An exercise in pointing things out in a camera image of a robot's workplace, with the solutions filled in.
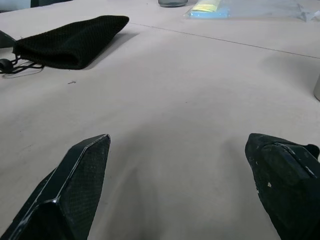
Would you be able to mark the grey round container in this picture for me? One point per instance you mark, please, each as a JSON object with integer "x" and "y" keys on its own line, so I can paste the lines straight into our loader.
{"x": 173, "y": 2}

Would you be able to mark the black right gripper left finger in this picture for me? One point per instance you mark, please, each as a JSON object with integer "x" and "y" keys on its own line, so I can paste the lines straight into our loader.
{"x": 75, "y": 185}

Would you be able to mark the clear bag with blue-yellow cloths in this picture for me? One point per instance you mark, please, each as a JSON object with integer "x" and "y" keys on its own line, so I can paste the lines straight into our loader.
{"x": 250, "y": 10}

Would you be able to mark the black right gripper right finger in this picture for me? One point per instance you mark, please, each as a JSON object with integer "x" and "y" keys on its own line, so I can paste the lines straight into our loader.
{"x": 280, "y": 175}

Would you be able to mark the black mesh drawstring pouch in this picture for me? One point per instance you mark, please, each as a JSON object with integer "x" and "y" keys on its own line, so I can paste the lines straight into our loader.
{"x": 70, "y": 42}

